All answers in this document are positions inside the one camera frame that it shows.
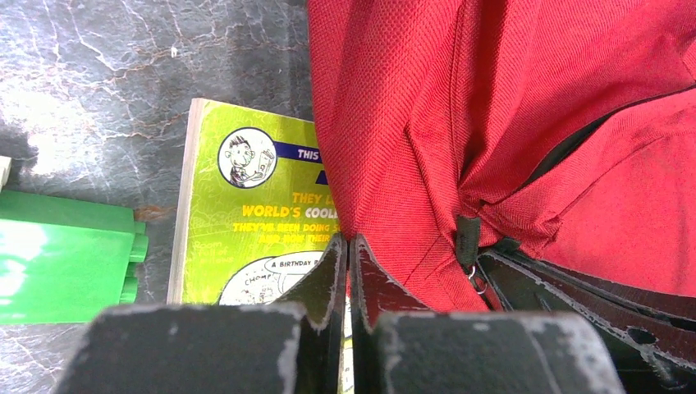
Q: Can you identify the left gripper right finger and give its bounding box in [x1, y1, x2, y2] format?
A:
[350, 236, 624, 393]

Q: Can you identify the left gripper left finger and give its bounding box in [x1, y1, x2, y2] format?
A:
[55, 235, 347, 393]

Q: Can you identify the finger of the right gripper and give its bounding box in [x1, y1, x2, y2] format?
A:
[478, 250, 695, 393]

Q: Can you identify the red backpack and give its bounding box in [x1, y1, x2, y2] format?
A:
[308, 1, 695, 311]

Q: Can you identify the green treehouse book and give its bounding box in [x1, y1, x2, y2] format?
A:
[167, 98, 348, 393]

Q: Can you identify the toy block train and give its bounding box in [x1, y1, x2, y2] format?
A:
[1, 188, 149, 325]

